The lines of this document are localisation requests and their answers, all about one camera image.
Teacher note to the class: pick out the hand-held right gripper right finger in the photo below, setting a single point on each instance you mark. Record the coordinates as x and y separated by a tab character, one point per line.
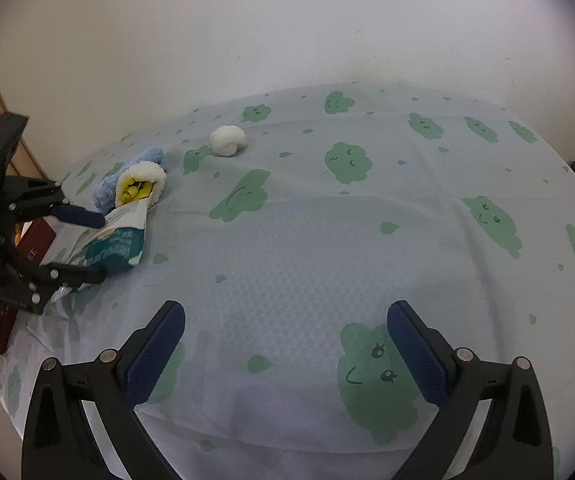
417	355

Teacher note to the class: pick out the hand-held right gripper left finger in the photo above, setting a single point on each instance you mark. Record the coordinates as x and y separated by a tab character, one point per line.
157	350

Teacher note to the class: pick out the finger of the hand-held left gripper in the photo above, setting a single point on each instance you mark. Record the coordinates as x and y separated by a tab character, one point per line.
75	274
80	216

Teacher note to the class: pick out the light blue fluffy sock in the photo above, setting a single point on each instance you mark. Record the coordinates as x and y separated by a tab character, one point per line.
105	192

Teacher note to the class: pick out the white and teal wipes packet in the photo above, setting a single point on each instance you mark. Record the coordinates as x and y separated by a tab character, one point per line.
112	250

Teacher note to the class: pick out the red tin box gold inside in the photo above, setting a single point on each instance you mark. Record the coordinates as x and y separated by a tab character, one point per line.
37	242

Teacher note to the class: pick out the white fluffy sock yellow inside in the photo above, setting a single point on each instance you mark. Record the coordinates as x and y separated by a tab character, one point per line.
152	175

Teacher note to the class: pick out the white fluffy ball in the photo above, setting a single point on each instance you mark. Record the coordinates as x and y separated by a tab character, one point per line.
226	141

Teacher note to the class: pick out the cloud-print tablecloth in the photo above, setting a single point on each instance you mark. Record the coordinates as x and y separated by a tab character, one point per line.
317	235

